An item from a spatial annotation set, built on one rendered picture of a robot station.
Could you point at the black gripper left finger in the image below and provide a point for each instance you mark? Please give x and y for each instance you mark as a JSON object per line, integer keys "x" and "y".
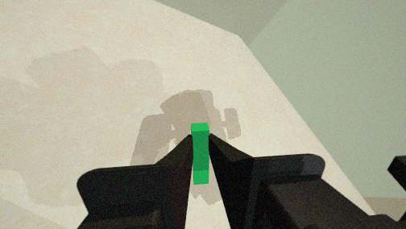
{"x": 166, "y": 181}

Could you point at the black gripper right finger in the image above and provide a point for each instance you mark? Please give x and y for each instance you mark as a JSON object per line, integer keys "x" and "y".
{"x": 239, "y": 174}

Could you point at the green rectangular post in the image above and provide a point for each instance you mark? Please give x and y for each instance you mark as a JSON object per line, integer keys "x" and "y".
{"x": 200, "y": 134}

